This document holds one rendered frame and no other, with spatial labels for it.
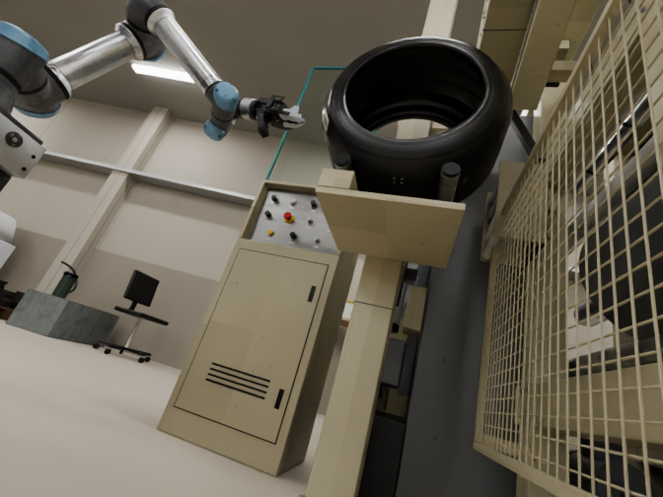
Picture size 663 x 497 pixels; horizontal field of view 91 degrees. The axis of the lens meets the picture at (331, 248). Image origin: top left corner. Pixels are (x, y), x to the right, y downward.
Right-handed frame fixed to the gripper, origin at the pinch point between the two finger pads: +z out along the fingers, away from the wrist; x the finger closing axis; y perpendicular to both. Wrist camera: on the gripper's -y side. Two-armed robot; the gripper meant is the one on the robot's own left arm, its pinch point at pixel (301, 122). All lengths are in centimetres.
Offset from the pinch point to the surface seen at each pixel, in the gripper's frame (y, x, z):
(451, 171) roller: -17, -11, 53
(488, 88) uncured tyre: 12, -12, 56
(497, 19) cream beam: 58, -2, 52
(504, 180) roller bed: 7, 19, 69
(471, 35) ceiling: 308, 164, 17
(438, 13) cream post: 107, 26, 21
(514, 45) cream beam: 58, 7, 60
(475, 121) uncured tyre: -1, -12, 55
